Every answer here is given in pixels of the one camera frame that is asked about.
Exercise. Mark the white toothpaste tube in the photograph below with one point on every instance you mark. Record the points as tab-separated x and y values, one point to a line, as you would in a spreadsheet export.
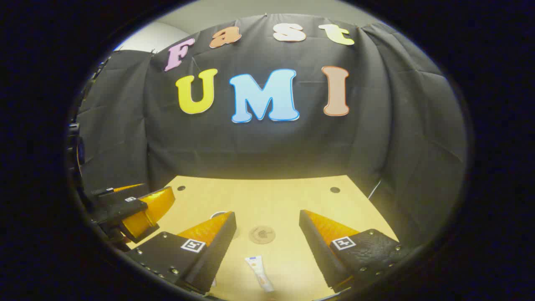
260	274

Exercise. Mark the white cup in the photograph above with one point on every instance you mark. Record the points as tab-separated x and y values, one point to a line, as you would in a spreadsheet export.
218	214

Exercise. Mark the black backdrop cloth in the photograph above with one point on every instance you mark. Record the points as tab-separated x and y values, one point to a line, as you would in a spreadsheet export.
259	142

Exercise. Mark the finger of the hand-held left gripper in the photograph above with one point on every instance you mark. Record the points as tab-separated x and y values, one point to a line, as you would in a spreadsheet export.
113	209
102	191

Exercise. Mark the round cork coaster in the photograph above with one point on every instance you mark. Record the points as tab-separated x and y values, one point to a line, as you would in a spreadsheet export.
262	234

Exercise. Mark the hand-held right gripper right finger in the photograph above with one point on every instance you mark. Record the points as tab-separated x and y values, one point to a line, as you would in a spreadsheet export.
317	255

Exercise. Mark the wooden desktop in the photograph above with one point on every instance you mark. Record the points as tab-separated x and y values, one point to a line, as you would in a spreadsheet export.
271	200

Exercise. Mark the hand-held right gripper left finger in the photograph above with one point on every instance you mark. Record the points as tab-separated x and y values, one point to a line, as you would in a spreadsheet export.
221	251

